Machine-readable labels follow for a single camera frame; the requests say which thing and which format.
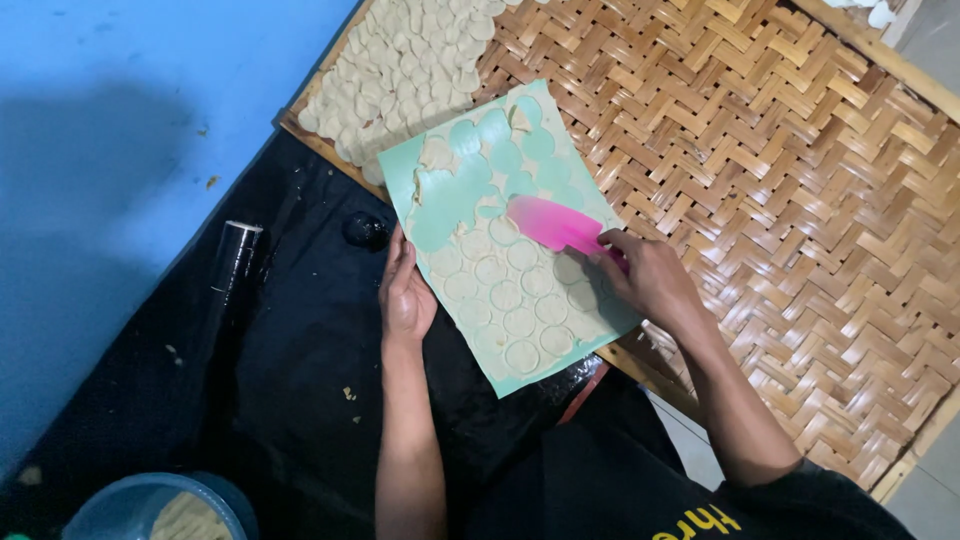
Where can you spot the person's left hand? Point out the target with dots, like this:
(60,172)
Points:
(405,300)

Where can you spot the person's right hand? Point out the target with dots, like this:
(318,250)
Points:
(656,281)

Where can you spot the light green plastic board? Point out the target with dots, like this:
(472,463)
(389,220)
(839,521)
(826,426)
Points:
(444,219)

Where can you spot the pink plastic scraper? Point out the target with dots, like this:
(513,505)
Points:
(551,221)

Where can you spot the black round cutter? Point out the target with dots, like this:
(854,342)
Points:
(365,229)

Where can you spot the black plastic sheet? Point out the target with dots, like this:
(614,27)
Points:
(300,337)

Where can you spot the rolled dough sheet with cut circles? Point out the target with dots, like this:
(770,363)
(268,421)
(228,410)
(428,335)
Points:
(517,300)

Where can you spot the woven bamboo tray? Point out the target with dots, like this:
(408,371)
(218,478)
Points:
(750,187)

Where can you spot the reddish brown strip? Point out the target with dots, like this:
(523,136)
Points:
(581,395)

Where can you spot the black wrapped rolling pin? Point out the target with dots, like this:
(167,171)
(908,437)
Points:
(236,255)

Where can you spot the black shirt with yellow print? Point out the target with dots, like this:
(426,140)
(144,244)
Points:
(615,480)

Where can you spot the heap of round dough discs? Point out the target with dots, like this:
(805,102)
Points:
(405,67)

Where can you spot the dough scraps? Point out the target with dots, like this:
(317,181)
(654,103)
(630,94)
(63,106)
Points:
(187,521)

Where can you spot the white dough pieces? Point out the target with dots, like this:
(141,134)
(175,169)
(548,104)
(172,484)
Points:
(870,9)

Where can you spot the blue plastic bowl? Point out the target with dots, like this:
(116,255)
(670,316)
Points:
(112,506)

